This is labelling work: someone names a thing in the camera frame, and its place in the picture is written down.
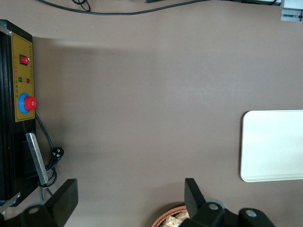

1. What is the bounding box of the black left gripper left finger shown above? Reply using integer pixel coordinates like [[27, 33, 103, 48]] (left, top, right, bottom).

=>
[[20, 178, 79, 227]]

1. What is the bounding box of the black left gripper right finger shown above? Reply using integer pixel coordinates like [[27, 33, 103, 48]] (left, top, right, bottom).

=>
[[179, 178, 276, 227]]

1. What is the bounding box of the white plastic tray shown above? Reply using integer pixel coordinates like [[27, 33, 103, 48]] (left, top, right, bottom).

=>
[[240, 110, 303, 183]]

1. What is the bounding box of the beige snack packet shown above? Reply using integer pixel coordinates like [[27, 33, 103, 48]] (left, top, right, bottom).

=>
[[162, 211, 190, 227]]

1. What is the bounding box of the woven wicker basket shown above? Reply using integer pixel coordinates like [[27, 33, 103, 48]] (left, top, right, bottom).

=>
[[151, 205, 190, 227]]

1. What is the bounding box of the black control box yellow panel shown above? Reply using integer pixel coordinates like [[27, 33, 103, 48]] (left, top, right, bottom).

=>
[[0, 19, 40, 208]]

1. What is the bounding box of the red emergency stop button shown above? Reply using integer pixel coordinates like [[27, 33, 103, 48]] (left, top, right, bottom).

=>
[[18, 93, 38, 114]]

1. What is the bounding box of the black power cord with plug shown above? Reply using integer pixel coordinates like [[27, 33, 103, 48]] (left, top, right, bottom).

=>
[[35, 113, 65, 201]]

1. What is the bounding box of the silver metal handle bar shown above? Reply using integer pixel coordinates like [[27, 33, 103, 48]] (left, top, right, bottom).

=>
[[25, 132, 49, 185]]

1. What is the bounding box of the looped black cable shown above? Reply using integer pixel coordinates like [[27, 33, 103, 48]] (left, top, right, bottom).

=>
[[72, 0, 91, 12]]

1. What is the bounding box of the long black cable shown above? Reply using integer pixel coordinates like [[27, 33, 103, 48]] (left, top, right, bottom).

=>
[[37, 0, 211, 16]]

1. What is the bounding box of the grey aluminium frame piece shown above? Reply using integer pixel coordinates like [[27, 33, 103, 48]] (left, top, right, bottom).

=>
[[281, 7, 303, 22]]

